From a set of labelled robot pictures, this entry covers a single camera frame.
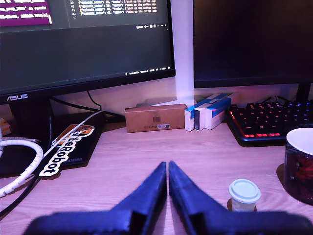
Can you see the dark blue fronted carton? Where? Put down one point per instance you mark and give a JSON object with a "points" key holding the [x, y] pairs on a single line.
{"points": [[199, 120]]}

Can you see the lit ASUS monitor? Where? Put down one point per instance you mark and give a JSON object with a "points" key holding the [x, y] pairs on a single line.
{"points": [[85, 49]]}

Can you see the LeRobot sticker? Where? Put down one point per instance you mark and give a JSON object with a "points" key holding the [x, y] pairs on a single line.
{"points": [[66, 149]]}

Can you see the black backlit keyboard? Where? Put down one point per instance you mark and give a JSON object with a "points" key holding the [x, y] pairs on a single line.
{"points": [[266, 120]]}

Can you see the orange white small box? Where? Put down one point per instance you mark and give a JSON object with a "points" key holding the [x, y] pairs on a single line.
{"points": [[4, 127]]}

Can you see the brown cardboard box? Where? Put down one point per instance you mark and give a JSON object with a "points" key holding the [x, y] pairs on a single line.
{"points": [[146, 118]]}

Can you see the dark switched-off monitor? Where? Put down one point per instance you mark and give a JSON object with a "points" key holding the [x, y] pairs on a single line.
{"points": [[244, 36]]}

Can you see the white carton with blue top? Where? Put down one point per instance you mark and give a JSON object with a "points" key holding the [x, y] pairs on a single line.
{"points": [[189, 120]]}

